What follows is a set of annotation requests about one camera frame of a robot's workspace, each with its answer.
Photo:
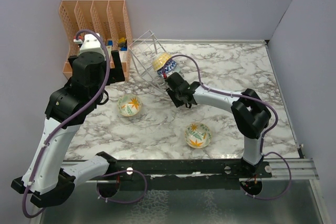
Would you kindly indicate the yellow sun blue bowl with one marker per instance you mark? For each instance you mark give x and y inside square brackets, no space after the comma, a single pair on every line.
[159,60]

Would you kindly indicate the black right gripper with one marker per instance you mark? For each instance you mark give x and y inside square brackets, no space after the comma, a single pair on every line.
[177,103]

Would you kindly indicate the plain teal bowl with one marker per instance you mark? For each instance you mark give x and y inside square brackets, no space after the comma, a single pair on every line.
[178,70]

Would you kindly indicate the orange flower bowl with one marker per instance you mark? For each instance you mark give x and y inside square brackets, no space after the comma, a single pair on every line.
[198,135]
[129,105]

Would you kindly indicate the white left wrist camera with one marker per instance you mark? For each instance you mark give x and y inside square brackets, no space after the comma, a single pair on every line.
[89,43]

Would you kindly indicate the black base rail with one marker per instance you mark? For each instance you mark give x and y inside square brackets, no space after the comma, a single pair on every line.
[184,174]

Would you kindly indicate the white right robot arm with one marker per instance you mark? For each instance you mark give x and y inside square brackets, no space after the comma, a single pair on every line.
[250,113]

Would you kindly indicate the orange flower bowl right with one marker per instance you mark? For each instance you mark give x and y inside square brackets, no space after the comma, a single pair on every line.
[198,135]

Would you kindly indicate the red patterned bowl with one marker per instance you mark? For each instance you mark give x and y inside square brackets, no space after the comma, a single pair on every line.
[169,67]

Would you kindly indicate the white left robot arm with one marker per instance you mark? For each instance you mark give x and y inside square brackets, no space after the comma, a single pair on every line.
[46,180]

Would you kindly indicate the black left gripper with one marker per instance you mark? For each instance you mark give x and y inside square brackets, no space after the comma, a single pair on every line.
[115,74]

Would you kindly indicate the items in organizer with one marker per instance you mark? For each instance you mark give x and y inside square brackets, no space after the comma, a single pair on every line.
[122,46]

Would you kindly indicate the aluminium rail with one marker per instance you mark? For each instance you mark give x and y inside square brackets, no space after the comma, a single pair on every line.
[301,169]

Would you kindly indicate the orange flower bowl left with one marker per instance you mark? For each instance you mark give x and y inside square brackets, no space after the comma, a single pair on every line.
[129,105]

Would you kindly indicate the white wire dish rack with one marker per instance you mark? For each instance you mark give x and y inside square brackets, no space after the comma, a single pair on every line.
[142,52]

